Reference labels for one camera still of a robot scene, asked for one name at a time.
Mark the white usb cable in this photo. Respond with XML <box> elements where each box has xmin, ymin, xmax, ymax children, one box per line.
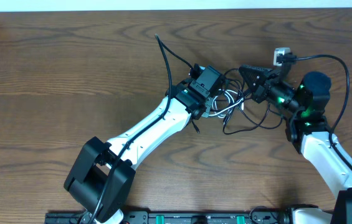
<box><xmin>208</xmin><ymin>89</ymin><xmax>245</xmax><ymax>118</ymax></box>

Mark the black usb cable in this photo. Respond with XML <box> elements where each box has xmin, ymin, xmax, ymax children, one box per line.
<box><xmin>191</xmin><ymin>67</ymin><xmax>284</xmax><ymax>136</ymax></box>

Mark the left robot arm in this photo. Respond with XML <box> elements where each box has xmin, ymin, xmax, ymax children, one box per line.
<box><xmin>64</xmin><ymin>65</ymin><xmax>224</xmax><ymax>223</ymax></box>

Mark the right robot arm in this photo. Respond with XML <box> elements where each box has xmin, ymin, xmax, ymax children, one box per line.
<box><xmin>239</xmin><ymin>65</ymin><xmax>352</xmax><ymax>223</ymax></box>

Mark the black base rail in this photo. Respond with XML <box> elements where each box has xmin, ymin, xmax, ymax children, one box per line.
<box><xmin>44</xmin><ymin>210</ymin><xmax>290</xmax><ymax>224</ymax></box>

